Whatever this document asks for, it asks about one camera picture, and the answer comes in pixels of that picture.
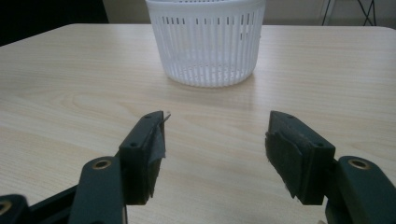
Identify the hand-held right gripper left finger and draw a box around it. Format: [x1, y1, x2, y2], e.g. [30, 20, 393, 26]
[118, 110, 172, 206]

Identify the white slotted plastic basket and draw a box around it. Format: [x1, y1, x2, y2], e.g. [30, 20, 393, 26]
[145, 0, 267, 89]

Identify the black metal stand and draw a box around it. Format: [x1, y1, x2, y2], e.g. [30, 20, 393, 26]
[321, 0, 377, 27]

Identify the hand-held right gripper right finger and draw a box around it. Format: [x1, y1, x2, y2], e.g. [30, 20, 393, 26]
[264, 110, 336, 206]

